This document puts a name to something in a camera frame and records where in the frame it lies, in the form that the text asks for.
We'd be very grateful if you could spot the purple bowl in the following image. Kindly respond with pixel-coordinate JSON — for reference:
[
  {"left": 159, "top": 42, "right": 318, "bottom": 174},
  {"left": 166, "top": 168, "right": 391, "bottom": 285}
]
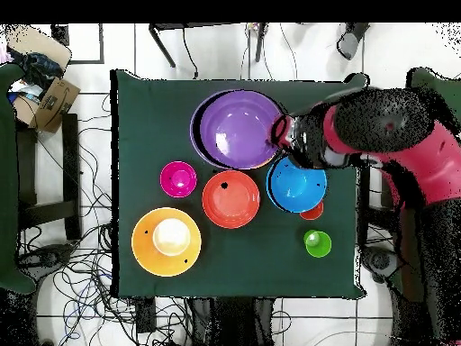
[{"left": 189, "top": 88, "right": 286, "bottom": 171}]

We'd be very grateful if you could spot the large blue bowl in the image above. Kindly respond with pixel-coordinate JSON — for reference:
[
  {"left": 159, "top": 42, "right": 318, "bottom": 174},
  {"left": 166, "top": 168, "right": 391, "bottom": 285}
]
[{"left": 266, "top": 154, "right": 329, "bottom": 214}]

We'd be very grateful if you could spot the large orange bowl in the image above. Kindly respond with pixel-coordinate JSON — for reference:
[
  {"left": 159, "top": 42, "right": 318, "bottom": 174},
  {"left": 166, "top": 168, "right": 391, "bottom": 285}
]
[{"left": 131, "top": 206, "right": 203, "bottom": 278}]

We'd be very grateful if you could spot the red-orange bowl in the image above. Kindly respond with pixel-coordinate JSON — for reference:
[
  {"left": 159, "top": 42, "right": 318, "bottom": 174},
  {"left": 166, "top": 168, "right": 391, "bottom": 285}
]
[{"left": 201, "top": 169, "right": 261, "bottom": 230}]

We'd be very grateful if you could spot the orange cup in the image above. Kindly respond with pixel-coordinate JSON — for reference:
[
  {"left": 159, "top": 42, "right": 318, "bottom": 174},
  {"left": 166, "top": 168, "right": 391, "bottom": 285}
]
[{"left": 299, "top": 201, "right": 324, "bottom": 222}]

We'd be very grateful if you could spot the pink bowl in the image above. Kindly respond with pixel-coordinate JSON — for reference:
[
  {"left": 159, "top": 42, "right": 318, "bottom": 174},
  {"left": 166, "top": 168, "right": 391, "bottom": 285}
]
[{"left": 159, "top": 160, "right": 198, "bottom": 199}]

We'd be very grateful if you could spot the person's foot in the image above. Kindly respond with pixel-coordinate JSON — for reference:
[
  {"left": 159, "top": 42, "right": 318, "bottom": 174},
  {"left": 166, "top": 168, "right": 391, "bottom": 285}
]
[{"left": 336, "top": 23, "right": 372, "bottom": 61}]

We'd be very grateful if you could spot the green cup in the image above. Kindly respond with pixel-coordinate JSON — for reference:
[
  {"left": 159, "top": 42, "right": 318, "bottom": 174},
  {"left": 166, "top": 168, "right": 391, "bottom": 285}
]
[{"left": 302, "top": 229, "right": 332, "bottom": 260}]

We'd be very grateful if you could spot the dark green tablecloth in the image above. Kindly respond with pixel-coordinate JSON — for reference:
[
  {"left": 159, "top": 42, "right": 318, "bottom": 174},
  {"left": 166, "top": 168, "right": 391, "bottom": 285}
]
[{"left": 110, "top": 68, "right": 367, "bottom": 299}]

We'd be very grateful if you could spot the black metal stand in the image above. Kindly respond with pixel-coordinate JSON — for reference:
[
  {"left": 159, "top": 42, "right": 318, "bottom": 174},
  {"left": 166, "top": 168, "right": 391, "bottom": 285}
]
[{"left": 148, "top": 23, "right": 270, "bottom": 70}]

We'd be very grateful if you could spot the green cloth side table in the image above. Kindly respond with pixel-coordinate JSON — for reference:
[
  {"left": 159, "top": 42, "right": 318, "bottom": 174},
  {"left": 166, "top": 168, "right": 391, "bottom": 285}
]
[
  {"left": 388, "top": 67, "right": 461, "bottom": 303},
  {"left": 0, "top": 63, "right": 38, "bottom": 296}
]

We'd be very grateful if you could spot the black power strip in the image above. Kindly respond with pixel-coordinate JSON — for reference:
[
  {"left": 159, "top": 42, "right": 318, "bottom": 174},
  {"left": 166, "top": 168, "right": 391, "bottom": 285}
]
[{"left": 135, "top": 297, "right": 157, "bottom": 335}]

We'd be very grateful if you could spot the brown cardboard box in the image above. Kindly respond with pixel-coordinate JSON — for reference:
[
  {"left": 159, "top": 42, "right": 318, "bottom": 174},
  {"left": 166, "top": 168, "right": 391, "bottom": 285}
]
[{"left": 12, "top": 77, "right": 81, "bottom": 135}]

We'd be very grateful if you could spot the beige cardboard sheet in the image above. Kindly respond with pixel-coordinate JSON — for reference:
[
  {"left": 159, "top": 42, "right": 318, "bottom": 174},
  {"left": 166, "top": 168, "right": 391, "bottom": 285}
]
[{"left": 5, "top": 23, "right": 73, "bottom": 70}]

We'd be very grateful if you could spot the black pedestal leg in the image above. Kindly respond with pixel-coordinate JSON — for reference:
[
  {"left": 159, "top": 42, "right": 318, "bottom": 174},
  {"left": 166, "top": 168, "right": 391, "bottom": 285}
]
[
  {"left": 360, "top": 245, "right": 402, "bottom": 285},
  {"left": 16, "top": 243, "right": 76, "bottom": 279}
]

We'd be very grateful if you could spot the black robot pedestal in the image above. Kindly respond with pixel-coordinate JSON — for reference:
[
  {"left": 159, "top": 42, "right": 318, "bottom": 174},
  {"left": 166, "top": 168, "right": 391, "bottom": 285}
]
[{"left": 186, "top": 296, "right": 276, "bottom": 346}]

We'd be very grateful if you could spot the black rectangular frame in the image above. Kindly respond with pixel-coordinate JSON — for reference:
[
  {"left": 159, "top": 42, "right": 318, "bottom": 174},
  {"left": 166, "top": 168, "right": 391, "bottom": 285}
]
[{"left": 50, "top": 23, "right": 106, "bottom": 66}]

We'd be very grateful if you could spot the tangle of black cables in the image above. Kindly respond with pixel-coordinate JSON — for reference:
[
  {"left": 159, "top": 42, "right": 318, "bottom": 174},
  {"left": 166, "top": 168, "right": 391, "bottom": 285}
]
[{"left": 16, "top": 92, "right": 195, "bottom": 346}]

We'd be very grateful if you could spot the black stool frame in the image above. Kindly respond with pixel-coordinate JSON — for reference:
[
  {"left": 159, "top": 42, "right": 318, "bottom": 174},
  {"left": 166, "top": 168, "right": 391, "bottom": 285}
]
[{"left": 15, "top": 113, "right": 84, "bottom": 241}]

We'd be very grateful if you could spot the blue cable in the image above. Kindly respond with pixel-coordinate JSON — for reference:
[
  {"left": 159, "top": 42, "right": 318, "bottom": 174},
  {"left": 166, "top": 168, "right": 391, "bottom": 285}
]
[{"left": 61, "top": 273, "right": 113, "bottom": 341}]

